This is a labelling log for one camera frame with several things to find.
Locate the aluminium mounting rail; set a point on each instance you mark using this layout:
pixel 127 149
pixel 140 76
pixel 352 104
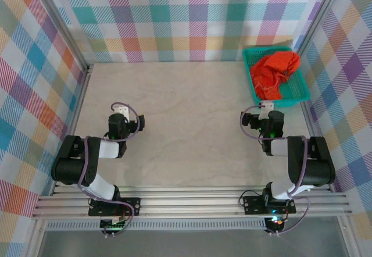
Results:
pixel 189 203

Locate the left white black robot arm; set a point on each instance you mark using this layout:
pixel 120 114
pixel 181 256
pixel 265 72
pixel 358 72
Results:
pixel 72 169

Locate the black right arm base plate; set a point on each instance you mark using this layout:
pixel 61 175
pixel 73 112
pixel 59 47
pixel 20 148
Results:
pixel 253 206

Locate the orange t-shirt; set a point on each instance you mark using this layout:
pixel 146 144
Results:
pixel 273 71

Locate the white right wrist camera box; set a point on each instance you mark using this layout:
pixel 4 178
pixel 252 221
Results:
pixel 267 105

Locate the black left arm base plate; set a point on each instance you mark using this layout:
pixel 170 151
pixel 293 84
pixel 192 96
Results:
pixel 132 206

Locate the teal plastic mesh basket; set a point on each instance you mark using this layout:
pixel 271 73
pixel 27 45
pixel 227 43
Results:
pixel 293 91

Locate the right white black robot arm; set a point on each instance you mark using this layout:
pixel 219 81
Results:
pixel 316 167

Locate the aluminium frame post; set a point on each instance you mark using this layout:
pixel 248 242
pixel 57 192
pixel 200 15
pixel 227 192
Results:
pixel 64 21
pixel 318 15

